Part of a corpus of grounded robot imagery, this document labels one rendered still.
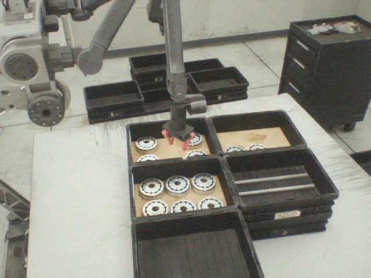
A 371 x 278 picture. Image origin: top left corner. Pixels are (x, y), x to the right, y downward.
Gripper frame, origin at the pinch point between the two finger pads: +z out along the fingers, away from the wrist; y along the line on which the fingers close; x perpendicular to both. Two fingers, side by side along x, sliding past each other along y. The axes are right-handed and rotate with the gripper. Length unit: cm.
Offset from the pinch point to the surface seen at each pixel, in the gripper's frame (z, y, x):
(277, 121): 19, -15, -66
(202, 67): 65, 98, -167
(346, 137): 104, -33, -200
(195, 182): 20.3, -5.4, -5.1
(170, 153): 23.6, 16.4, -16.4
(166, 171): 18.4, 6.8, -1.3
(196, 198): 23.2, -9.8, -0.2
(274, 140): 22, -19, -55
